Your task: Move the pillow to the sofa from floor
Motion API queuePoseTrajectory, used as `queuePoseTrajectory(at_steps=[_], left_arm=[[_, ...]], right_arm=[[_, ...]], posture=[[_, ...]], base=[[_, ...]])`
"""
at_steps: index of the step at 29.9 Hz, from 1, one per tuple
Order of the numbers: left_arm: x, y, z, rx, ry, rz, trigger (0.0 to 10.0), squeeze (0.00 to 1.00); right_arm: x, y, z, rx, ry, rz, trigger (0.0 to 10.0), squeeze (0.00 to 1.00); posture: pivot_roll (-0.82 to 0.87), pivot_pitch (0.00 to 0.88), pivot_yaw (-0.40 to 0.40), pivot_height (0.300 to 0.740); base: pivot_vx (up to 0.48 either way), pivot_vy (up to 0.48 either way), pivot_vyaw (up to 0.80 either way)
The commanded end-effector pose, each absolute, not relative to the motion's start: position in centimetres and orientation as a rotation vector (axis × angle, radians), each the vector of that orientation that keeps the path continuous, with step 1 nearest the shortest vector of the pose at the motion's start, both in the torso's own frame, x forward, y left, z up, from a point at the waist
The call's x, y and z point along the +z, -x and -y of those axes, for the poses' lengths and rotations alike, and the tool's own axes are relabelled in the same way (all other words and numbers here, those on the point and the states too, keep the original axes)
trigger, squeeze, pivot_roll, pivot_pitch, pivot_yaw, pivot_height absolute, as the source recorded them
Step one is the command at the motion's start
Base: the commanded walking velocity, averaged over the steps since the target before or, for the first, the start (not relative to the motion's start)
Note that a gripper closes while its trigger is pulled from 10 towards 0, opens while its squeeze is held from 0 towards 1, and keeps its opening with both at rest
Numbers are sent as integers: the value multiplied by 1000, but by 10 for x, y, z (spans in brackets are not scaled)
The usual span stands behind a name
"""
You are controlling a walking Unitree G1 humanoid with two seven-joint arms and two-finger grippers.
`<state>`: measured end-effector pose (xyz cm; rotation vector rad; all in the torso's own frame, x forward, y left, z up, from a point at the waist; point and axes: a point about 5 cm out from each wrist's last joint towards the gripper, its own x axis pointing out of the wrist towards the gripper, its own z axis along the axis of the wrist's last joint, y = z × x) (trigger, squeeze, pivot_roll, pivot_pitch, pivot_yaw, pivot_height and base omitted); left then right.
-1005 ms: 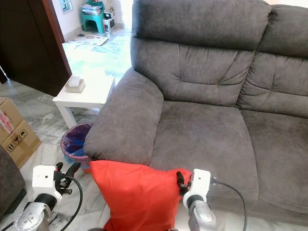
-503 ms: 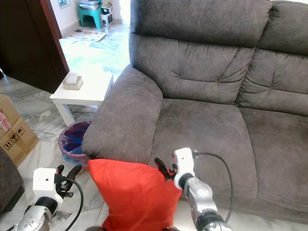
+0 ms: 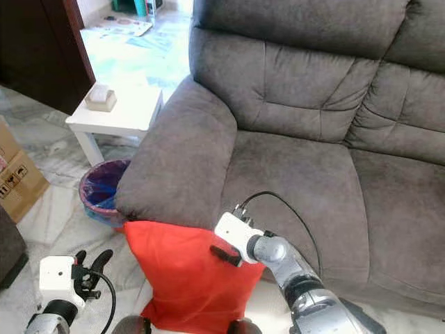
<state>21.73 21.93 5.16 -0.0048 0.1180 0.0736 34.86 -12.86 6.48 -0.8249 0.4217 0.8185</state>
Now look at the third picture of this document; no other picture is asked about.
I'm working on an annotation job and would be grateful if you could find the red pillow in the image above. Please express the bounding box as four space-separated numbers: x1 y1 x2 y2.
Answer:
123 220 277 334

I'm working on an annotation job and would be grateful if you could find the grey fabric sofa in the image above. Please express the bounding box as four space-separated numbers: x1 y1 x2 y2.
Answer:
114 0 445 311

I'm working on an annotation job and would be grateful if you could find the patterned floor mat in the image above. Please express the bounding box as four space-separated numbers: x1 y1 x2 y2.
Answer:
89 16 155 38

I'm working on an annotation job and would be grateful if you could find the red waste bin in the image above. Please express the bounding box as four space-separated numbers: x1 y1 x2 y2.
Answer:
78 159 133 229

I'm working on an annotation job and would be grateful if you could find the robot right leg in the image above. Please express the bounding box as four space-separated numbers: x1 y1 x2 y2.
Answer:
225 318 263 334

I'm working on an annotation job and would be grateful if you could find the dark grey armchair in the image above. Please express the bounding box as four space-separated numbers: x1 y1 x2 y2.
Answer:
0 205 29 291

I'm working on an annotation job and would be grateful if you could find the blue plastic bin liner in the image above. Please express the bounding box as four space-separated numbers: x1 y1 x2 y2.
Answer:
81 161 131 209

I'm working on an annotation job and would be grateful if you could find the brown cardboard box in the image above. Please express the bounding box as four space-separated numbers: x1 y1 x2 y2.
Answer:
0 114 51 224

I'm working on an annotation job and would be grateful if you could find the white side table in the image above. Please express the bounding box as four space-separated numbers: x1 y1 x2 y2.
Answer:
65 84 165 167

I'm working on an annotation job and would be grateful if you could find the beige tissue box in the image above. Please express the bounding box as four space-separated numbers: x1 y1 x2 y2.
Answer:
84 83 118 113

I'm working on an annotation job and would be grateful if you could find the dark wooden door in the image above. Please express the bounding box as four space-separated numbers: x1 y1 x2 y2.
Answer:
0 0 97 116

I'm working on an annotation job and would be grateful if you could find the green plastic stool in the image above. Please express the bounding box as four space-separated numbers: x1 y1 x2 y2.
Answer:
110 0 162 17

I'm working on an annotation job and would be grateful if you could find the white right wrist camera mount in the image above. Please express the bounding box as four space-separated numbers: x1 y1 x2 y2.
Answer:
213 212 266 266

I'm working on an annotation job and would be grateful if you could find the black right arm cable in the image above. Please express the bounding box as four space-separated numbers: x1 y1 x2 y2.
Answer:
238 191 323 278

